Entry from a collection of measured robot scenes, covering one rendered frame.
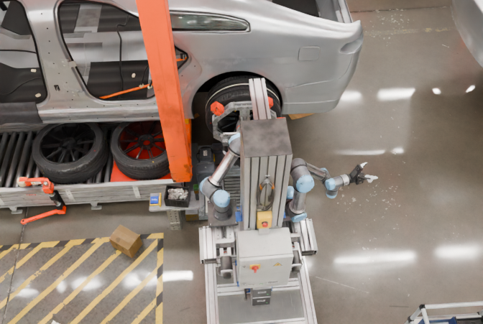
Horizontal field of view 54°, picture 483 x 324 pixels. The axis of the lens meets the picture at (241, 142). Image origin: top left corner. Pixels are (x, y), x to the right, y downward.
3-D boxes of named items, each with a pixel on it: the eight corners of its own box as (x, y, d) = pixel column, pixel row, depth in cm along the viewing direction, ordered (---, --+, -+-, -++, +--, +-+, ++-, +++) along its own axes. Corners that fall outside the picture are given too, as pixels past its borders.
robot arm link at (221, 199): (221, 215, 346) (220, 206, 336) (209, 203, 352) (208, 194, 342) (233, 205, 351) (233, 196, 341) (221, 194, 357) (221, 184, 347)
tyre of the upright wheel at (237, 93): (294, 95, 424) (238, 62, 388) (297, 116, 410) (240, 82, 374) (245, 133, 462) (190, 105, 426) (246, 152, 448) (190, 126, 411)
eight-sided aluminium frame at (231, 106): (273, 140, 432) (277, 99, 389) (274, 146, 428) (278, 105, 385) (213, 143, 430) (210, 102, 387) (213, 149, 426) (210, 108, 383)
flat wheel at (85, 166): (47, 196, 431) (39, 182, 412) (32, 144, 467) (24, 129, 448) (118, 169, 449) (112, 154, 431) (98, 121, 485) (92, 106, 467)
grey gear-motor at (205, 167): (215, 156, 482) (214, 136, 454) (217, 192, 456) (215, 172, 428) (198, 158, 481) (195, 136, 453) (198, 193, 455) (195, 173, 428)
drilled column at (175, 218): (182, 220, 447) (177, 197, 414) (182, 229, 441) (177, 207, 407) (171, 220, 446) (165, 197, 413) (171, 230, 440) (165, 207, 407)
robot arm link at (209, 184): (207, 202, 346) (247, 142, 331) (195, 189, 353) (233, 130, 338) (216, 201, 356) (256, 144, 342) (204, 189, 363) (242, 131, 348)
